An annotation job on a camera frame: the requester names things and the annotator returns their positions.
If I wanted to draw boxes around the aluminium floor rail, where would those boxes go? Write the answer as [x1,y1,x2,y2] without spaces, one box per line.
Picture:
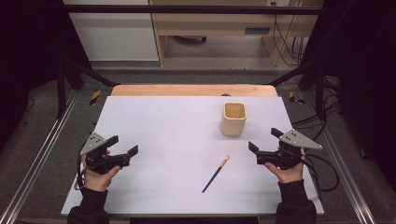
[0,91,79,224]
[303,92,377,224]

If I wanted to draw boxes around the dark curtain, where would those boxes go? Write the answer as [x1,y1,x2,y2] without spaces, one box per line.
[301,0,396,190]
[0,0,92,150]

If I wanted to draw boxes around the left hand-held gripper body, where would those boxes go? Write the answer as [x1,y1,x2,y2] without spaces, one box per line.
[79,132,132,175]

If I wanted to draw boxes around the wooden table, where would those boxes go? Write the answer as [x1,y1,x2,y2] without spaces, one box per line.
[110,84,278,98]

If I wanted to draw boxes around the white board sheet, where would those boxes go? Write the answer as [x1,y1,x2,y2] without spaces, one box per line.
[61,95,325,217]

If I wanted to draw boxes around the light wooden desk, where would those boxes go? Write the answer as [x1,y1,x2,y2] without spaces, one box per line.
[148,0,325,67]

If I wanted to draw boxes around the black horizontal frame bar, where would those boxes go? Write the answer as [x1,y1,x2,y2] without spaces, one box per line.
[61,4,325,16]

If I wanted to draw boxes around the hanging black cables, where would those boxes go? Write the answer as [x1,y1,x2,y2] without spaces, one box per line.
[271,1,306,67]

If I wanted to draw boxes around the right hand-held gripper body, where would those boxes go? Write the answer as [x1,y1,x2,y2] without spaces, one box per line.
[256,129,323,171]

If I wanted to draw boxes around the black metal stand leg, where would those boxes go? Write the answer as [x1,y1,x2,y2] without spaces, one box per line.
[268,59,328,121]
[55,59,120,119]

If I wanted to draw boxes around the person's left hand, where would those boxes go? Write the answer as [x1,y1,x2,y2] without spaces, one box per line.
[80,150,121,192]

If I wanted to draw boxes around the yellow black tape marker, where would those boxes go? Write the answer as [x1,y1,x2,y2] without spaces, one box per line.
[89,90,103,106]
[288,91,306,105]

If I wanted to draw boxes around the person's right hand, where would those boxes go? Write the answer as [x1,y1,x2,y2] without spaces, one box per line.
[263,148,307,185]

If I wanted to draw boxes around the black brush with orange tip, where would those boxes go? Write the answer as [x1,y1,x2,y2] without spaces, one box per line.
[201,154,231,194]

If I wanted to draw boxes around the beige square cup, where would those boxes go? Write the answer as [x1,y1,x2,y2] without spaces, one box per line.
[220,102,248,137]

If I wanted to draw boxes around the white cabinet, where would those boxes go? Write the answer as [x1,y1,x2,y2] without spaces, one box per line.
[63,0,160,63]

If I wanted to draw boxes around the black floor cables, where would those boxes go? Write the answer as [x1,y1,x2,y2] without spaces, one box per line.
[290,76,342,143]

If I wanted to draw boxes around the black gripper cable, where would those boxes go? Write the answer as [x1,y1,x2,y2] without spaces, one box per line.
[74,153,88,191]
[302,151,341,193]

